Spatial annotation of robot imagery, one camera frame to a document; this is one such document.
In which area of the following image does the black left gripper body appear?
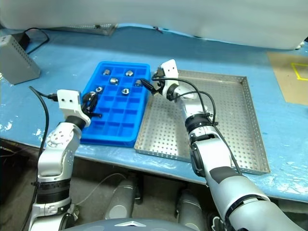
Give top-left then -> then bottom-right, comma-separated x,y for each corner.
81,91 -> 95,118

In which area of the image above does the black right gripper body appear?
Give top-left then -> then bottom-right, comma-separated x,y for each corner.
151,68 -> 167,96

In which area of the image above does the blue compartment tray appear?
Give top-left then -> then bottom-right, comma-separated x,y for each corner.
80,61 -> 152,148

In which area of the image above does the perforated steel tray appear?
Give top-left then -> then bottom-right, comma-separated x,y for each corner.
134,69 -> 271,175

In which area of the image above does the white foam sheet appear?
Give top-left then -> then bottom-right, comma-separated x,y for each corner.
0,0 -> 308,51

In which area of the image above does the grey perforated metal box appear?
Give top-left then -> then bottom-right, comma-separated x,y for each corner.
0,34 -> 41,86

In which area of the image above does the dark grey rounded shape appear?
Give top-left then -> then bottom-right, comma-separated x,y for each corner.
176,189 -> 205,231
104,178 -> 138,220

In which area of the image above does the grey robot torso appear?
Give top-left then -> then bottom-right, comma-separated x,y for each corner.
59,218 -> 193,231

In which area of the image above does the brown cardboard sheet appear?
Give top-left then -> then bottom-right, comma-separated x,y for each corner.
266,51 -> 308,106

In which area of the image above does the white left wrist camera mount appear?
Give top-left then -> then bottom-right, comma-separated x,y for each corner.
56,89 -> 92,126

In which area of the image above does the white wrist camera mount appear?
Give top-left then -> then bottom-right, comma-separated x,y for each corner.
56,89 -> 92,126
159,59 -> 180,97

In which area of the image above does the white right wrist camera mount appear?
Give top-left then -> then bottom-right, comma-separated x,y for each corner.
159,59 -> 180,97

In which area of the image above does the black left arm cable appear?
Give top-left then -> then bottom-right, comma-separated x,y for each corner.
19,86 -> 59,231

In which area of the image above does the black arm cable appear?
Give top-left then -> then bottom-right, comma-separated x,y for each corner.
19,86 -> 59,231
168,77 -> 243,176

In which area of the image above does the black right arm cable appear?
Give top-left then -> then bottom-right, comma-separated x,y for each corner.
168,77 -> 243,176

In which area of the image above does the thin white cable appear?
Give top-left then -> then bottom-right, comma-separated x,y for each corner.
73,173 -> 128,206

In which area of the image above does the black adapter cable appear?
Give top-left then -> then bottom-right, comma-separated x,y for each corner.
23,27 -> 50,55

